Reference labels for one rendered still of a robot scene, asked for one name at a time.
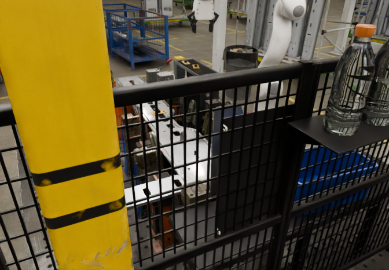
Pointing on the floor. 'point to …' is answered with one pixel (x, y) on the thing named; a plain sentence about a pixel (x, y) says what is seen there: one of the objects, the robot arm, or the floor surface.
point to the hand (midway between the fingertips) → (202, 30)
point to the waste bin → (245, 55)
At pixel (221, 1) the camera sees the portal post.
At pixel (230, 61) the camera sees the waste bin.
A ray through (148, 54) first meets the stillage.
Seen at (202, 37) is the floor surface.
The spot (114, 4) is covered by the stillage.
